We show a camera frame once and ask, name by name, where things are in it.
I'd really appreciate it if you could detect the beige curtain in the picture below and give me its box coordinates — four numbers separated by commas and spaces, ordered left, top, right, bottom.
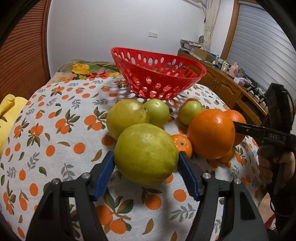
202, 0, 221, 52

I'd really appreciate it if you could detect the small tangerine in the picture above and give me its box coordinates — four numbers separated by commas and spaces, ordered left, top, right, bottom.
171, 134, 193, 158

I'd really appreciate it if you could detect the stack of papers on cabinet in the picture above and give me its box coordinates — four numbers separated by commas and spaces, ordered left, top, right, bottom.
180, 39, 203, 52

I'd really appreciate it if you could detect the yellow plush toy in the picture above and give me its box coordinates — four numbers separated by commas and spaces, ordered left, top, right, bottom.
0, 94, 28, 155

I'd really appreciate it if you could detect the large orange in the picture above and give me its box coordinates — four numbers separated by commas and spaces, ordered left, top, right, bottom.
187, 109, 235, 160

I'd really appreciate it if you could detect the window roller shutter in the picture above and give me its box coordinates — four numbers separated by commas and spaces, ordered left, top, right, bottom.
227, 1, 295, 98

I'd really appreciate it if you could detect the cardboard box on cabinet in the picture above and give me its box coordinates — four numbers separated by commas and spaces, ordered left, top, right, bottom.
193, 48, 216, 62

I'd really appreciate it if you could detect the green apple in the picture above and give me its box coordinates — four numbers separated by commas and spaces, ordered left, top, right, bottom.
178, 100, 203, 126
144, 98, 170, 128

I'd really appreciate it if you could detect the white wall switch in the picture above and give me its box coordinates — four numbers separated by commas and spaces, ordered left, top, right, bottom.
148, 32, 158, 38

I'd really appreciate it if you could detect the large yellow-green pomelo front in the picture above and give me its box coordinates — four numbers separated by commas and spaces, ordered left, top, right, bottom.
114, 123, 179, 186

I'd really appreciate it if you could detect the yellow-green pomelo behind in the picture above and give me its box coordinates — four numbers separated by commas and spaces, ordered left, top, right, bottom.
106, 99, 150, 140

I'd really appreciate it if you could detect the wooden sideboard cabinet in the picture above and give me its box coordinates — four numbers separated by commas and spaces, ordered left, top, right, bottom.
177, 50, 270, 127

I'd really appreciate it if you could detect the red perforated plastic basket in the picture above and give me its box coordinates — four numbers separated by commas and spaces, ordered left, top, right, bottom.
110, 47, 207, 100

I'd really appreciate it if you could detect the floral bed blanket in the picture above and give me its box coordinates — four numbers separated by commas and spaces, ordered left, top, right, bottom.
48, 59, 122, 83

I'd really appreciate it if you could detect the person's right hand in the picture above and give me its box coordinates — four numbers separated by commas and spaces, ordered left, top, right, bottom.
257, 146, 295, 187

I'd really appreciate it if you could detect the orange-print white cloth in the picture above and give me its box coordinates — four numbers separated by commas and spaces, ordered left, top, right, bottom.
0, 77, 266, 241

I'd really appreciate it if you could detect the wooden louvered wardrobe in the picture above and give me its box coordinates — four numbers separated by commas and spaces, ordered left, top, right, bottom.
1, 1, 51, 99

